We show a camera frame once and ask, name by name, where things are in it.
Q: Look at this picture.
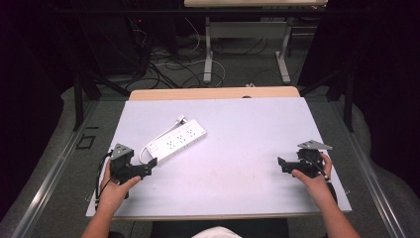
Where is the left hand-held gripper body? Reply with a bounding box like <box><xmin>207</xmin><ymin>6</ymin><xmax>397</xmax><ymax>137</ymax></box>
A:
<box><xmin>109</xmin><ymin>142</ymin><xmax>154</xmax><ymax>185</ymax></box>

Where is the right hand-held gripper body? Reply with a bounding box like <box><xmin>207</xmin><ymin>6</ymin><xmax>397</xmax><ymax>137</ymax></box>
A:
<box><xmin>289</xmin><ymin>139</ymin><xmax>334</xmax><ymax>179</ymax></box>

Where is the person's right hand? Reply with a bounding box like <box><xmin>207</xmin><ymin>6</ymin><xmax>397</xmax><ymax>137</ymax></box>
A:
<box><xmin>291</xmin><ymin>152</ymin><xmax>334</xmax><ymax>207</ymax></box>

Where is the person's left hand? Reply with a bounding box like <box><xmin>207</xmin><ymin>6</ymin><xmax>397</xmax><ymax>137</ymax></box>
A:
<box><xmin>98</xmin><ymin>160</ymin><xmax>143</xmax><ymax>216</ymax></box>

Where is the white power strip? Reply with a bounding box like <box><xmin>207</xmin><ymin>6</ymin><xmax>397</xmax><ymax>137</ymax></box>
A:
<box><xmin>145</xmin><ymin>118</ymin><xmax>208</xmax><ymax>164</ymax></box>

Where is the white table mat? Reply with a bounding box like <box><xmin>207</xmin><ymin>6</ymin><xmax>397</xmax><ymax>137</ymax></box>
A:
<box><xmin>85</xmin><ymin>96</ymin><xmax>353</xmax><ymax>220</ymax></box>

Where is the black metal stand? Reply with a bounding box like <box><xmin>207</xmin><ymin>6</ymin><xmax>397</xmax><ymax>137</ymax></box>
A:
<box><xmin>297</xmin><ymin>63</ymin><xmax>356</xmax><ymax>134</ymax></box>
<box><xmin>72</xmin><ymin>63</ymin><xmax>132</xmax><ymax>132</ymax></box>

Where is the wooden table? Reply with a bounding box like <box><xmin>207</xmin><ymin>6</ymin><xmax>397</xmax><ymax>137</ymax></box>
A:
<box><xmin>112</xmin><ymin>85</ymin><xmax>320</xmax><ymax>222</ymax></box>

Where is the person's white clothing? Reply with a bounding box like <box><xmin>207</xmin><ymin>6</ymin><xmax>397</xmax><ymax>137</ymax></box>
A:
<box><xmin>190</xmin><ymin>225</ymin><xmax>243</xmax><ymax>238</ymax></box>

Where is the dark curtain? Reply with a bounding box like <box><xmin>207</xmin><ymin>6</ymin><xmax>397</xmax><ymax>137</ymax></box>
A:
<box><xmin>0</xmin><ymin>0</ymin><xmax>83</xmax><ymax>219</ymax></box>
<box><xmin>298</xmin><ymin>0</ymin><xmax>420</xmax><ymax>199</ymax></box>

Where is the black computer tower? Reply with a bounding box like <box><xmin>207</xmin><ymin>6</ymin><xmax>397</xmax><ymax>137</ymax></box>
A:
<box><xmin>77</xmin><ymin>14</ymin><xmax>152</xmax><ymax>77</ymax></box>

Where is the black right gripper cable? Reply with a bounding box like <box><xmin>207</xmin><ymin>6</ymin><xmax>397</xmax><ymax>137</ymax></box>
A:
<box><xmin>305</xmin><ymin>154</ymin><xmax>331</xmax><ymax>182</ymax></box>

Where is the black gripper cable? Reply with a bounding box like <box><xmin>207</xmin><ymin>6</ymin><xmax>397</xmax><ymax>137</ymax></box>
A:
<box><xmin>305</xmin><ymin>154</ymin><xmax>331</xmax><ymax>182</ymax></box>
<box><xmin>94</xmin><ymin>151</ymin><xmax>114</xmax><ymax>211</ymax></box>

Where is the white power strip cable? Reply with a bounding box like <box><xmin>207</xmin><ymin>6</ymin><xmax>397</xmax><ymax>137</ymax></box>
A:
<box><xmin>139</xmin><ymin>120</ymin><xmax>181</xmax><ymax>166</ymax></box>

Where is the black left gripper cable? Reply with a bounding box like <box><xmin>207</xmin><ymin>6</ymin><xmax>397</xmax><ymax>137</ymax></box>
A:
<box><xmin>94</xmin><ymin>151</ymin><xmax>114</xmax><ymax>211</ymax></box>

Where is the black square floor frame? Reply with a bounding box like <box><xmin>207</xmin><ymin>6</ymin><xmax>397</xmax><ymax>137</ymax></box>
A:
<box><xmin>75</xmin><ymin>133</ymin><xmax>97</xmax><ymax>151</ymax></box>

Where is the aluminium floor rail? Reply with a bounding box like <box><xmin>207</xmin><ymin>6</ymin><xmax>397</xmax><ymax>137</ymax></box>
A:
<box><xmin>328</xmin><ymin>98</ymin><xmax>409</xmax><ymax>238</ymax></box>
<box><xmin>11</xmin><ymin>99</ymin><xmax>99</xmax><ymax>238</ymax></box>

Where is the black floor cables bundle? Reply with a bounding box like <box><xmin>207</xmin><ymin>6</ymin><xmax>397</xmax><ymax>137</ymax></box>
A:
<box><xmin>127</xmin><ymin>18</ymin><xmax>232</xmax><ymax>91</ymax></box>

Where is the white floor cable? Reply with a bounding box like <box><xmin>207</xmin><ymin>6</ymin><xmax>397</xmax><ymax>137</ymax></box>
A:
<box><xmin>155</xmin><ymin>16</ymin><xmax>227</xmax><ymax>88</ymax></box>

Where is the white desk frame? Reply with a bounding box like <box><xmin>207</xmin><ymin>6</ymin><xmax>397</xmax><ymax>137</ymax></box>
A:
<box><xmin>183</xmin><ymin>0</ymin><xmax>329</xmax><ymax>85</ymax></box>

